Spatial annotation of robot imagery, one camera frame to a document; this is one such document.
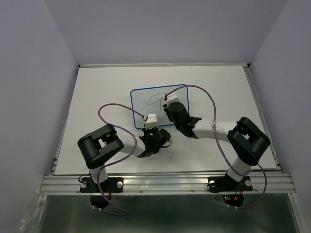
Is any blue framed whiteboard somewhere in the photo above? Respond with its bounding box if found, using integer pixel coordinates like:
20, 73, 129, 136
130, 84, 189, 127

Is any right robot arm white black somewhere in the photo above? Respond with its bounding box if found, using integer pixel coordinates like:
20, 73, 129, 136
163, 102, 271, 189

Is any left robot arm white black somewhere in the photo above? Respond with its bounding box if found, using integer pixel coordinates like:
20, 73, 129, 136
77, 124, 172, 191

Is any clear plastic sheet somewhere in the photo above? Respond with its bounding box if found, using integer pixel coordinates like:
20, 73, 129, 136
19, 192, 46, 233

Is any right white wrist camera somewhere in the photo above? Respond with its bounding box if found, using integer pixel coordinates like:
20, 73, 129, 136
163, 92, 179, 106

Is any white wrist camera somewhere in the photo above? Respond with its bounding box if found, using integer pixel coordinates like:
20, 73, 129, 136
144, 114, 158, 129
163, 92, 179, 106

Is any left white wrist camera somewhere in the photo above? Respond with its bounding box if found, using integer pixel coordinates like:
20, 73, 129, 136
144, 114, 158, 129

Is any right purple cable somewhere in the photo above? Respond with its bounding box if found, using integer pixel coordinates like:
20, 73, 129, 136
164, 84, 267, 211

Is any purple cable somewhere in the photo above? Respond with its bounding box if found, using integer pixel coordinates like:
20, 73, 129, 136
98, 103, 146, 216
164, 84, 267, 211

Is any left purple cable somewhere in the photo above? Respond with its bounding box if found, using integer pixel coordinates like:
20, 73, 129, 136
98, 103, 146, 216

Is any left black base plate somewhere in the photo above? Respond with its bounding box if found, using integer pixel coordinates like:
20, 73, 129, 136
78, 177, 124, 193

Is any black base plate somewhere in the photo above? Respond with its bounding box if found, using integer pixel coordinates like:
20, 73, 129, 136
78, 177, 124, 193
207, 176, 253, 193

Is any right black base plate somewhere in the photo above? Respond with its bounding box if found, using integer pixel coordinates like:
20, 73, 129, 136
207, 176, 253, 193

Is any aluminium right side rail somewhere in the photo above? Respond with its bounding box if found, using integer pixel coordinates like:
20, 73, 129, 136
243, 63, 283, 172

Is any aluminium rail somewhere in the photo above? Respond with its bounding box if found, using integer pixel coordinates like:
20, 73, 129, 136
243, 63, 283, 172
39, 171, 296, 196
78, 63, 251, 68

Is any aluminium back rail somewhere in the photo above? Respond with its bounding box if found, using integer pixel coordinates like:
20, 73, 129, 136
78, 63, 251, 68

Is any aluminium front rail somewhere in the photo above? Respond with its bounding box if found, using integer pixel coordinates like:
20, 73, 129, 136
39, 171, 296, 196

